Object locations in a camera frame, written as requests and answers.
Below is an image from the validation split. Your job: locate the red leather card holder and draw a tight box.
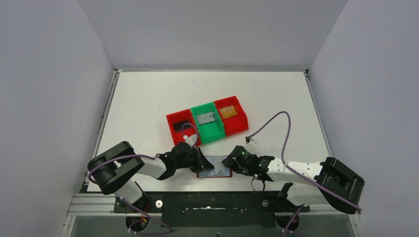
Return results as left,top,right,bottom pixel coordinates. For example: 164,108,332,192
196,155,234,179

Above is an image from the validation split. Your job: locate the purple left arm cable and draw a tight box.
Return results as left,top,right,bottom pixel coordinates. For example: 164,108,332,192
87,122,201,236

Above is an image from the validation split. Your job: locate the red plastic bin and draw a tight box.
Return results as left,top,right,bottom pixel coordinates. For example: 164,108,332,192
214,96,249,137
166,109,197,145

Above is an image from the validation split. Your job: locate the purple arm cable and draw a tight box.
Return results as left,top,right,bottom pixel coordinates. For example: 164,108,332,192
245,111,363,237
87,122,201,236

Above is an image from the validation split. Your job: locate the black card in bin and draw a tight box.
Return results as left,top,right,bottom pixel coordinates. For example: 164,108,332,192
173,120,191,132

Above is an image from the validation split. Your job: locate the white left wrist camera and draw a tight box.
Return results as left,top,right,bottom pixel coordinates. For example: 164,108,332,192
183,134,198,148

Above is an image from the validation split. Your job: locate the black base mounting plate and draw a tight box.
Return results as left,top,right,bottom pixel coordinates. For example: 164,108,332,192
113,191,298,228

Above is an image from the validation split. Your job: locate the green plastic bin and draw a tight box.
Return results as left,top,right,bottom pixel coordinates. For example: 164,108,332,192
190,102,226,144

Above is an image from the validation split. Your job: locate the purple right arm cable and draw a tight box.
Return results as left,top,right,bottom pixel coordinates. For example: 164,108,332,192
245,111,363,237

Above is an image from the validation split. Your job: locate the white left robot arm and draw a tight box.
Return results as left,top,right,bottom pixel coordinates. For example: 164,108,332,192
87,141,214,211

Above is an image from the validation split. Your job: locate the aluminium table edge rail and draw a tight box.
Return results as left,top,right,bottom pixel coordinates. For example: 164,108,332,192
84,69,120,184

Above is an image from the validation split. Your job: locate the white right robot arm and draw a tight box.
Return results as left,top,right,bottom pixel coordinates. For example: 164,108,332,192
222,146,365,214

